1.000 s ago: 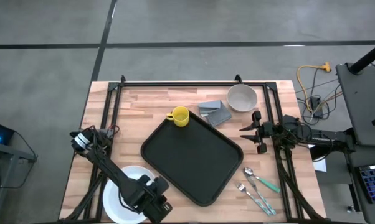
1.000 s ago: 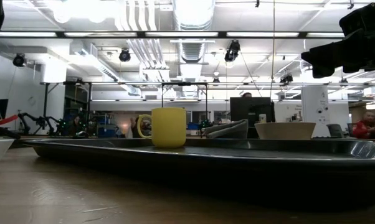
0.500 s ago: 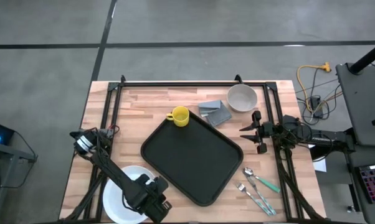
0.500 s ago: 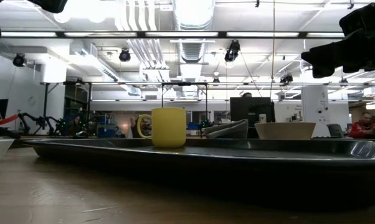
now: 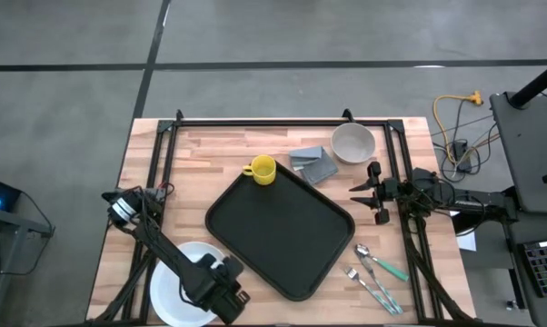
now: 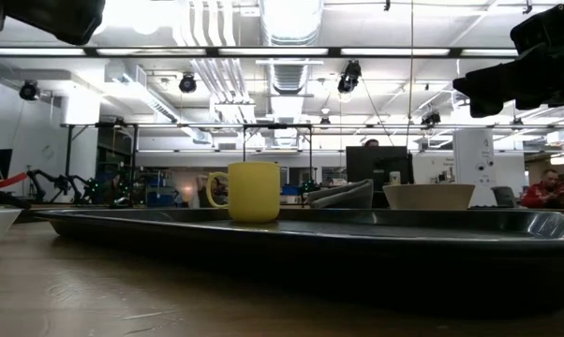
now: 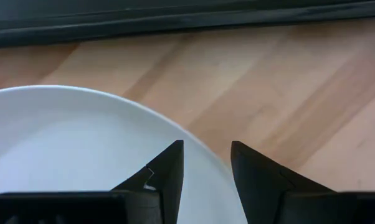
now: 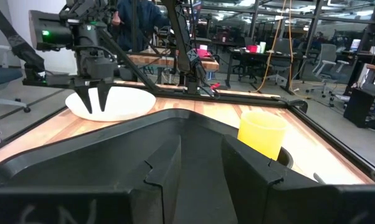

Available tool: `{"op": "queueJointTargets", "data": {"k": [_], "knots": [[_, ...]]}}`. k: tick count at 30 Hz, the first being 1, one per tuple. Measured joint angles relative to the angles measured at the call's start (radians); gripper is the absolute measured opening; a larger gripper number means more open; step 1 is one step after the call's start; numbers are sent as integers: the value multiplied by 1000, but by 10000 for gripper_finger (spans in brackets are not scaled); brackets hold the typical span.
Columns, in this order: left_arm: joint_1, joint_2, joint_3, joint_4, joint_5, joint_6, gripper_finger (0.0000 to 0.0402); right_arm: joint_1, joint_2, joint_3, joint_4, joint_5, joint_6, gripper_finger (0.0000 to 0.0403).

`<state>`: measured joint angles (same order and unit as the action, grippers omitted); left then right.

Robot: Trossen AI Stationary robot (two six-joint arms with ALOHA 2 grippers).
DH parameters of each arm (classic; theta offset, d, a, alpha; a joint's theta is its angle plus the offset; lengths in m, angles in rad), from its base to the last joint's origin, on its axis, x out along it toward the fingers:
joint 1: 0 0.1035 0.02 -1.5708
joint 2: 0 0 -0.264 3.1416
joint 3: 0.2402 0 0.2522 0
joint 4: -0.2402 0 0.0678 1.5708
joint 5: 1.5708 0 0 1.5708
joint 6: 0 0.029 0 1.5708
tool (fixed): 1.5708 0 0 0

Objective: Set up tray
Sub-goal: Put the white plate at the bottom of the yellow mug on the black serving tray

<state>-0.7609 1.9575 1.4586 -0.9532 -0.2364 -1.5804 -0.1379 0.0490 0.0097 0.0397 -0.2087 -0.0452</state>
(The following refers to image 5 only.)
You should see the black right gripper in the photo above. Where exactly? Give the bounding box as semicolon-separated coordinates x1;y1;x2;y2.
348;161;400;226

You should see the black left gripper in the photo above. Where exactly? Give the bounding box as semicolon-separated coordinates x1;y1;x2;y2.
184;253;253;326

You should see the white round plate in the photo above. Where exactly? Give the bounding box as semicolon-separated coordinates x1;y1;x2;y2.
149;241;232;327

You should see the beige speckled bowl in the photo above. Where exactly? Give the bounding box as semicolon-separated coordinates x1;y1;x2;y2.
330;122;377;165

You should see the grey napkin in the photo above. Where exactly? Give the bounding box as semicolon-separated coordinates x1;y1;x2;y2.
288;144;340;186

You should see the spoon with green handle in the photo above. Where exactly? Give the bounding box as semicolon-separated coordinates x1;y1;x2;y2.
353;243;411;282

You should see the black serving tray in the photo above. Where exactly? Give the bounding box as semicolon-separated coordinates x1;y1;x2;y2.
204;159;356;302

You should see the fork with patterned handle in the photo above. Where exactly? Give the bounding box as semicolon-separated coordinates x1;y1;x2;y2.
343;265;398;316

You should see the yellow mug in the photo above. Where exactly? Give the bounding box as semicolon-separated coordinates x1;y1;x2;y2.
242;154;278;186

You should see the black power adapter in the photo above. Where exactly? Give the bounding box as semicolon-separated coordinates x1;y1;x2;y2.
452;139;473;174

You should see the white paper sheet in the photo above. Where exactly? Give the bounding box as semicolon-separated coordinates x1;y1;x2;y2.
449;199;478;253

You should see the dark grey desk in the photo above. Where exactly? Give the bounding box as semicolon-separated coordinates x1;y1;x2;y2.
500;211;547;327

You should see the grey cart top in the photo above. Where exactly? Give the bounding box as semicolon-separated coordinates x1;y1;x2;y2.
489;90;547;215

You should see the backlit keyboard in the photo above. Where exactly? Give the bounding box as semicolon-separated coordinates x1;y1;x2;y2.
520;238;547;299

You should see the black pole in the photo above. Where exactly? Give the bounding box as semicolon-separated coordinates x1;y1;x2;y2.
508;56;547;110

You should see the grey desk with legs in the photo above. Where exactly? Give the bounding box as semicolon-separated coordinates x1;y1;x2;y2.
0;174;56;327

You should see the black aluminium table frame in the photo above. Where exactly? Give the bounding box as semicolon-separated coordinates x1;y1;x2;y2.
89;108;477;327

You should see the yellow extension cable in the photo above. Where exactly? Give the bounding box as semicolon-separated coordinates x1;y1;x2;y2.
432;90;484;158

